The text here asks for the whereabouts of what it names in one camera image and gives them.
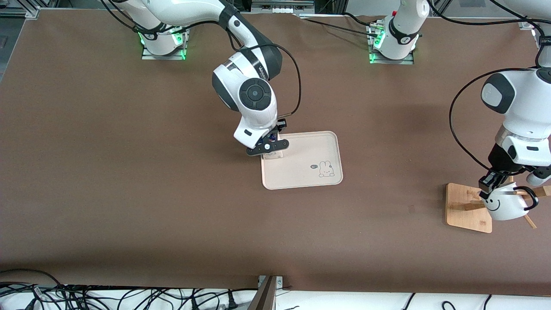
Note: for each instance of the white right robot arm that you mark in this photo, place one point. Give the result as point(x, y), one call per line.
point(254, 94)

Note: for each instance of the aluminium profile bar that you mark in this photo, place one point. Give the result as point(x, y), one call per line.
point(263, 297)

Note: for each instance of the aluminium frame corner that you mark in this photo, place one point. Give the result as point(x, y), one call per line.
point(17, 8)

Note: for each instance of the grey box device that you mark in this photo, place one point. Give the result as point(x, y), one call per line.
point(282, 5)

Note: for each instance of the blue milk carton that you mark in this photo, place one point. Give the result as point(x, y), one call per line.
point(273, 156)

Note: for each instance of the wooden mug tree stand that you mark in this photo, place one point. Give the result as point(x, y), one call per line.
point(465, 215)

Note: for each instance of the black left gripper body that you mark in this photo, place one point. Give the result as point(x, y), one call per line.
point(499, 159)

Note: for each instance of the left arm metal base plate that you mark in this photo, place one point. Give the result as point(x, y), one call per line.
point(387, 61)

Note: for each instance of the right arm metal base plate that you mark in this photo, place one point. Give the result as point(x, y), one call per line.
point(181, 43)

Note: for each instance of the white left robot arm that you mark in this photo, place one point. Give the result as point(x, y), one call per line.
point(525, 99)

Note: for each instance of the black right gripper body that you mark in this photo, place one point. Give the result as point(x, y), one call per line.
point(280, 126)

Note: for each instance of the metal corner bracket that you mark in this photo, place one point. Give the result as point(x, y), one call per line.
point(279, 281)

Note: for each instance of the cream tray with animal print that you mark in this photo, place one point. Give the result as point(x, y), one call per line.
point(301, 168)

